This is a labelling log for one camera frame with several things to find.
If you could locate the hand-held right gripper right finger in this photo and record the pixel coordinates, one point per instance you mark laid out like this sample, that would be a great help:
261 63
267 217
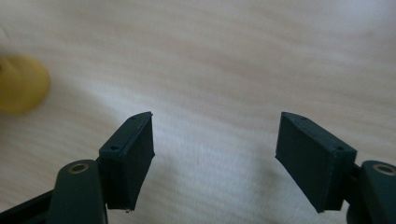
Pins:
314 161

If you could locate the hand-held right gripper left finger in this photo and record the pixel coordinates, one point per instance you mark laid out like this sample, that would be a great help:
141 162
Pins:
127 161

